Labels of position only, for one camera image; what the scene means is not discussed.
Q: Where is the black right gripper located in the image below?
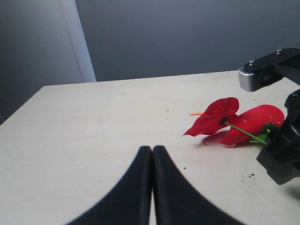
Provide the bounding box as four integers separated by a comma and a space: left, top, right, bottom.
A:
256, 90, 300, 185

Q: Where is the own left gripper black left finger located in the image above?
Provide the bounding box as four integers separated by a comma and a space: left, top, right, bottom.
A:
69, 146, 153, 225

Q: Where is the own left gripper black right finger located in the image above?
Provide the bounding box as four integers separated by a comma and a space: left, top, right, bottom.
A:
152, 145, 242, 225

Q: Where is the red artificial flower stem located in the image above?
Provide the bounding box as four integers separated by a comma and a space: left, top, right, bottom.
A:
184, 97, 285, 147

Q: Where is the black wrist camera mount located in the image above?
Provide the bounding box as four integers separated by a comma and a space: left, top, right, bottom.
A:
238, 48, 300, 92

